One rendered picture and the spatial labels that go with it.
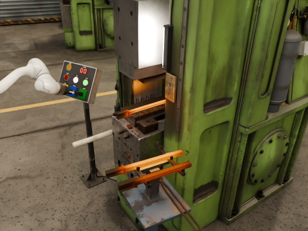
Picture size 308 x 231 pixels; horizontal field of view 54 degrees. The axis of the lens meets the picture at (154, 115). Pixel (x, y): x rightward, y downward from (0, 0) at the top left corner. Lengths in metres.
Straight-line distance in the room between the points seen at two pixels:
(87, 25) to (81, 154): 3.90
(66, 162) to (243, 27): 2.29
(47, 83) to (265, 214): 2.11
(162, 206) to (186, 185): 0.39
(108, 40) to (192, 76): 5.23
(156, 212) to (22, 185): 1.75
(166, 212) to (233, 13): 1.21
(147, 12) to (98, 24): 4.93
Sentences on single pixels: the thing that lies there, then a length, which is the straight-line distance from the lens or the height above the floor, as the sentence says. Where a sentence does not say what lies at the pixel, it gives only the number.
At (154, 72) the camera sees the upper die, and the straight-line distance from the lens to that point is 2.03.
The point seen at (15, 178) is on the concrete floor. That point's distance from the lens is 3.32.
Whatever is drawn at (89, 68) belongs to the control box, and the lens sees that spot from 2.42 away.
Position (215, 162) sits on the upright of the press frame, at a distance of 2.35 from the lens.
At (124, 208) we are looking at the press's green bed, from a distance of 2.70.
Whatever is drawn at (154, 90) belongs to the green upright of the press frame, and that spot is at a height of 1.01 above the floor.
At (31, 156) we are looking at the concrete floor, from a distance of 3.58.
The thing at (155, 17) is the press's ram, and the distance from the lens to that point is 1.87.
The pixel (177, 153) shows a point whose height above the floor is 0.99.
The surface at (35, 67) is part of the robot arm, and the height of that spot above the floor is 1.31.
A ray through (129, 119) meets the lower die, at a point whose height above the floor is 0.94.
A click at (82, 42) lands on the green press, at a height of 0.19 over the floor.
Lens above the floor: 2.03
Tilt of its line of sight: 29 degrees down
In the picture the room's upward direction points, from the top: 1 degrees clockwise
